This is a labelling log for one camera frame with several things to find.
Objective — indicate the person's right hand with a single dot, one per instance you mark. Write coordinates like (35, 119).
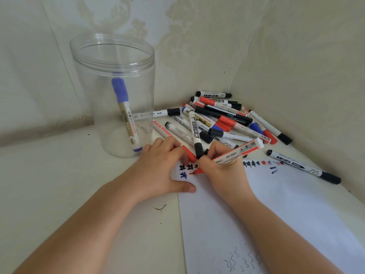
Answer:
(228, 182)

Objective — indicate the person's left hand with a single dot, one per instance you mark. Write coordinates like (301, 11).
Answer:
(154, 174)

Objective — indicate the slim red striped marker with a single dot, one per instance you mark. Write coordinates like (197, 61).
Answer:
(245, 149)

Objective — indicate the red cap white barrel marker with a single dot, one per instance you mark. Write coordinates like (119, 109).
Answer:
(162, 129)

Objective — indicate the white marker chunky black cap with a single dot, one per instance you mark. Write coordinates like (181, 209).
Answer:
(196, 134)

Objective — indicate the white paper sheet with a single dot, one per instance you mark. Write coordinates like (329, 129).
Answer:
(285, 202)

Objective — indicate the plain white black-cap marker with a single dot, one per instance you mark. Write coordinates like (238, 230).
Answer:
(171, 112)

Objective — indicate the pile of assorted markers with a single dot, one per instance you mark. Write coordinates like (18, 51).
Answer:
(222, 114)

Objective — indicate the long white black-cap marker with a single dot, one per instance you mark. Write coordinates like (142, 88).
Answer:
(296, 165)

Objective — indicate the transparent plastic jar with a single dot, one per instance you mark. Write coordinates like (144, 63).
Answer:
(94, 111)

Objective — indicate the blue cap gold label marker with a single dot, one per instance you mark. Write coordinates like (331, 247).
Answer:
(119, 91)

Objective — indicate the person's right forearm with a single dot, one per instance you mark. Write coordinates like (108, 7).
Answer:
(279, 242)

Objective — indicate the person's left forearm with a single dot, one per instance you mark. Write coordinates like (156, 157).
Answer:
(79, 234)

